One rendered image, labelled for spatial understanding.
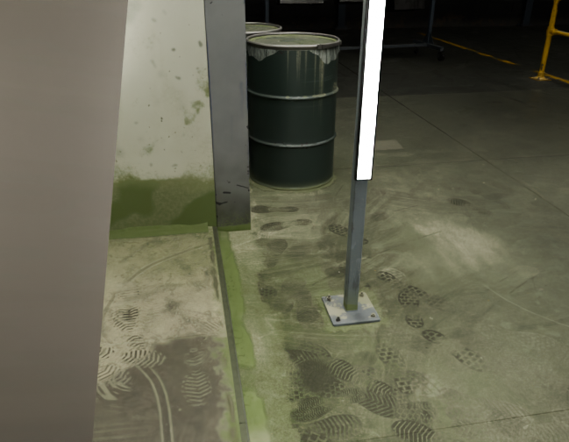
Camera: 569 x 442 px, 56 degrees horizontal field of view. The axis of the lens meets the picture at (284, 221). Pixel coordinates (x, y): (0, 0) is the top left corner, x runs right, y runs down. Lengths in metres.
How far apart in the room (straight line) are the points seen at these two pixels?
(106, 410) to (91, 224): 1.48
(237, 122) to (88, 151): 2.28
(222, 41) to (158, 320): 1.27
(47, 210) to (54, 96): 0.08
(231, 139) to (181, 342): 1.09
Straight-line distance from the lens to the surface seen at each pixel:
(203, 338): 2.08
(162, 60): 2.59
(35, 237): 0.43
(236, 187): 2.78
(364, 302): 2.32
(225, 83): 2.61
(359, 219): 2.05
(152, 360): 2.02
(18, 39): 0.38
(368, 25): 1.82
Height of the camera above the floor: 1.34
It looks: 27 degrees down
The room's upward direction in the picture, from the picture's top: straight up
